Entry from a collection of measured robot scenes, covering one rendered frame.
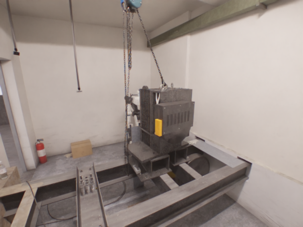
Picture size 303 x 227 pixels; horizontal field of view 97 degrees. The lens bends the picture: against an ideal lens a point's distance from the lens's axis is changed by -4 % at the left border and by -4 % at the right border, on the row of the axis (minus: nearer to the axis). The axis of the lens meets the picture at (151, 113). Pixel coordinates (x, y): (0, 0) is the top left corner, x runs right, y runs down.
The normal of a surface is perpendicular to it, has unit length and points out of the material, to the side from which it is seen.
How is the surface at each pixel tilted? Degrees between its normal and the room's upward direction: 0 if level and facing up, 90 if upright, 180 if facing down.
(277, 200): 90
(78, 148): 90
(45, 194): 90
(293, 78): 90
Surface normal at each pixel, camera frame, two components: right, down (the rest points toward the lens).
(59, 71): 0.46, 0.22
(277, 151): -0.89, 0.11
